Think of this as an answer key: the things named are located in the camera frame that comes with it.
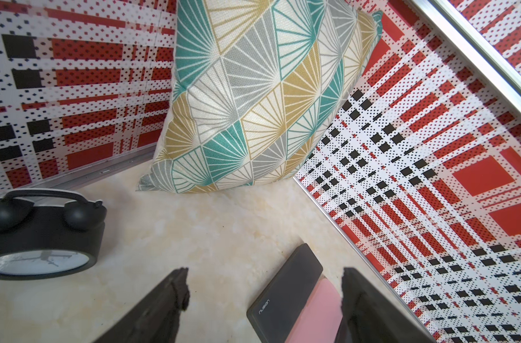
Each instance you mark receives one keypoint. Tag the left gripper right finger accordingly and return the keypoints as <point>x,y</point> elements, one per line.
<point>369,317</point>

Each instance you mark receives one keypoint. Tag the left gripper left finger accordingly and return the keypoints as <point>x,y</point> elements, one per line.
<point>156,318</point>

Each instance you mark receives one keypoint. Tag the black pencil case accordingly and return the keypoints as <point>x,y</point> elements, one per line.
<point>275,311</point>

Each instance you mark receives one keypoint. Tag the pink pencil case left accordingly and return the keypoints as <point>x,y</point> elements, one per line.
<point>320,319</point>

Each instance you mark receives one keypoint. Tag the black alarm clock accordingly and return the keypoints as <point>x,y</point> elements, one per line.
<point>47,233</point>

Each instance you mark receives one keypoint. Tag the patterned throw pillow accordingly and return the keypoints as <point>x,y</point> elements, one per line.
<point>255,86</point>

